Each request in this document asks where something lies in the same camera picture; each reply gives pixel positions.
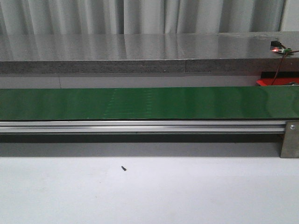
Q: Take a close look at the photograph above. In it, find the green conveyor belt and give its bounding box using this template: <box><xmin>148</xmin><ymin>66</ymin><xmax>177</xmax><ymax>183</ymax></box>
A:
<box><xmin>0</xmin><ymin>86</ymin><xmax>299</xmax><ymax>120</ymax></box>

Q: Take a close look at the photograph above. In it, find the red plastic tray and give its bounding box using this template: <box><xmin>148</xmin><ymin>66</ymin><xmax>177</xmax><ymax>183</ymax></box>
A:
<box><xmin>256</xmin><ymin>77</ymin><xmax>299</xmax><ymax>86</ymax></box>

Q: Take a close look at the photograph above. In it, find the small sensor circuit board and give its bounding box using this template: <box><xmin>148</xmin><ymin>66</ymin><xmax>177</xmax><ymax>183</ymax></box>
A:
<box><xmin>270</xmin><ymin>41</ymin><xmax>292</xmax><ymax>54</ymax></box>

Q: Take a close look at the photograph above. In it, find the white curtain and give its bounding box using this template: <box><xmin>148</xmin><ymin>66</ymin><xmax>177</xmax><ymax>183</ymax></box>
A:
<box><xmin>0</xmin><ymin>0</ymin><xmax>299</xmax><ymax>35</ymax></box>

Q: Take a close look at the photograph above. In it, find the aluminium conveyor frame rail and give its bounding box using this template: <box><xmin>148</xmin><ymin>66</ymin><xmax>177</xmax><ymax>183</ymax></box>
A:
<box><xmin>0</xmin><ymin>120</ymin><xmax>286</xmax><ymax>133</ymax></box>

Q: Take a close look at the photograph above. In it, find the steel conveyor support bracket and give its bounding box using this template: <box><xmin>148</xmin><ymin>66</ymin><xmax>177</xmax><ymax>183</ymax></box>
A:
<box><xmin>280</xmin><ymin>121</ymin><xmax>299</xmax><ymax>158</ymax></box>

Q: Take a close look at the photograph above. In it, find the brown sensor wire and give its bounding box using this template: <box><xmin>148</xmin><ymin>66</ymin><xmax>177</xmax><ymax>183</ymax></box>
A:
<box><xmin>270</xmin><ymin>49</ymin><xmax>299</xmax><ymax>86</ymax></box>

